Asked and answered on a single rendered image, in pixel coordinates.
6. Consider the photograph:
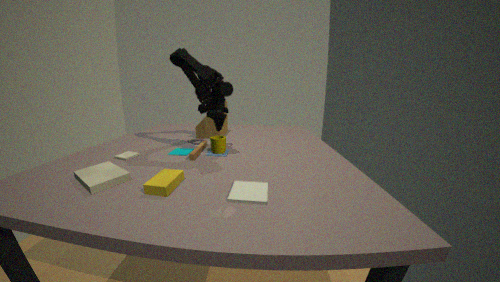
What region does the tan wooden plank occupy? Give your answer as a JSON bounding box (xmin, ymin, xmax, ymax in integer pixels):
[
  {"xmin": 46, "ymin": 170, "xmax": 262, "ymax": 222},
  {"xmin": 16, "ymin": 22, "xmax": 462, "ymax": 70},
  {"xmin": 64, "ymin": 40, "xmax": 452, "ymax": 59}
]
[{"xmin": 189, "ymin": 141, "xmax": 207, "ymax": 161}]

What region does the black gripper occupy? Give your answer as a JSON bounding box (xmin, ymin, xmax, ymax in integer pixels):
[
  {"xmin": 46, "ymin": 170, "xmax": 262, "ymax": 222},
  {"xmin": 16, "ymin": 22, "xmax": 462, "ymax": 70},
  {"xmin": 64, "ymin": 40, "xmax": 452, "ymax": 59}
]
[{"xmin": 207, "ymin": 97, "xmax": 228, "ymax": 131}]

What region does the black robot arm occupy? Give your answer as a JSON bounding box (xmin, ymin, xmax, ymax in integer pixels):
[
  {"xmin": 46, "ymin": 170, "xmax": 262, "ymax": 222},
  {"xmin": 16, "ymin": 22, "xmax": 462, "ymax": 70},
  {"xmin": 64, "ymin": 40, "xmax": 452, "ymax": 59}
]
[{"xmin": 170, "ymin": 48, "xmax": 233, "ymax": 113}]

